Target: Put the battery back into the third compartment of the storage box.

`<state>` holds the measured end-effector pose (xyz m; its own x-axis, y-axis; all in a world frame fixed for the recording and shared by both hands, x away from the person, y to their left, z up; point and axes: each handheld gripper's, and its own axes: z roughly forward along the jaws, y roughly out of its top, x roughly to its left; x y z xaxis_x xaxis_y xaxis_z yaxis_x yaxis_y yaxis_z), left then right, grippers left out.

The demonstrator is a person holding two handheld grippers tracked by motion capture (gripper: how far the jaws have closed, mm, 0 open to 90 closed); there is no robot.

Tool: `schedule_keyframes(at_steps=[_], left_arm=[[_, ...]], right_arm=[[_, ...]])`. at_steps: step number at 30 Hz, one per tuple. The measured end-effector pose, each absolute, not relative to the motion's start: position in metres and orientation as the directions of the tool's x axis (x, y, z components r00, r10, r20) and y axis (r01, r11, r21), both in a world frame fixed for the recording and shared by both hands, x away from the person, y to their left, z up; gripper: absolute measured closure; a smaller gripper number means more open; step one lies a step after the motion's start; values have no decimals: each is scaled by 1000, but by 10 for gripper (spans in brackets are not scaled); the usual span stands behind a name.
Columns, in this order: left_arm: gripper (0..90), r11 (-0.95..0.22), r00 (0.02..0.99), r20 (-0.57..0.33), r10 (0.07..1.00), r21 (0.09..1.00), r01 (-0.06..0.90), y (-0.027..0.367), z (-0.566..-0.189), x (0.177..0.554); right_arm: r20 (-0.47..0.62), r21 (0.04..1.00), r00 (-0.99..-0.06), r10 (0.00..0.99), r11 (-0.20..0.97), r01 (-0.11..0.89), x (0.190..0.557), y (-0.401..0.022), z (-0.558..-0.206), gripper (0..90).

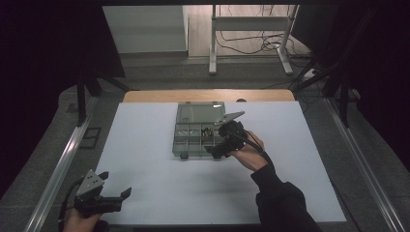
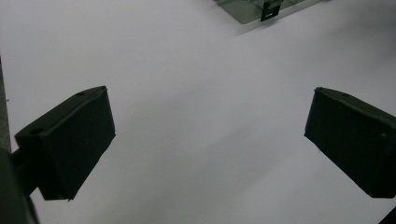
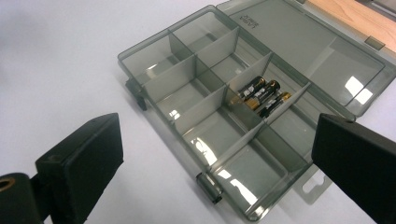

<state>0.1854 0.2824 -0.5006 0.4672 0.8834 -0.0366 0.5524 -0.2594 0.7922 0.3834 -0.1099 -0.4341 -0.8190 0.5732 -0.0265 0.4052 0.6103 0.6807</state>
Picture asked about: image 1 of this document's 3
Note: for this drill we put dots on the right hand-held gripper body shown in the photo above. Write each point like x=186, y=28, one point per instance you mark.
x=232, y=133

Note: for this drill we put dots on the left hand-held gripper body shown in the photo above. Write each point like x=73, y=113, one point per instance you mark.
x=92, y=193

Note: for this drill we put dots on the small metal screws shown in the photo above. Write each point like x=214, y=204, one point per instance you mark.
x=207, y=132

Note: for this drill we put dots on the clear plastic compartment box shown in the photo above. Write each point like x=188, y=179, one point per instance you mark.
x=193, y=129

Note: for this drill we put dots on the person's right hand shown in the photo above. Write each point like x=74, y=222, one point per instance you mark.
x=249, y=158

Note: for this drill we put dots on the person's left hand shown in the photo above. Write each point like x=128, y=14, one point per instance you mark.
x=79, y=222

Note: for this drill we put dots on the white board table cover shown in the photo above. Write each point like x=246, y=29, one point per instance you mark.
x=154, y=180

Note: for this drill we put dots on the wooden table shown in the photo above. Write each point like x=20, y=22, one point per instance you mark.
x=193, y=95

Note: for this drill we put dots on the black stand leg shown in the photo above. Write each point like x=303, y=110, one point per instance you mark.
x=81, y=100
x=345, y=96

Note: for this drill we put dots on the white power strip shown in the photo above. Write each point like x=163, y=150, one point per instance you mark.
x=308, y=74

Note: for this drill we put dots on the white cabinet panel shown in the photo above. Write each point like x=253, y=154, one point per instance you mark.
x=145, y=29

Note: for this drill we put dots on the black rectangular floor frame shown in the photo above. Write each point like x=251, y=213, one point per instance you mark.
x=90, y=138

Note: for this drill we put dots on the metal floor rail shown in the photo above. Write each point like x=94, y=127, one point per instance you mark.
x=64, y=158
x=357, y=151

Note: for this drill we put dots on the white desk frame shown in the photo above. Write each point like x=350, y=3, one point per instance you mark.
x=248, y=23

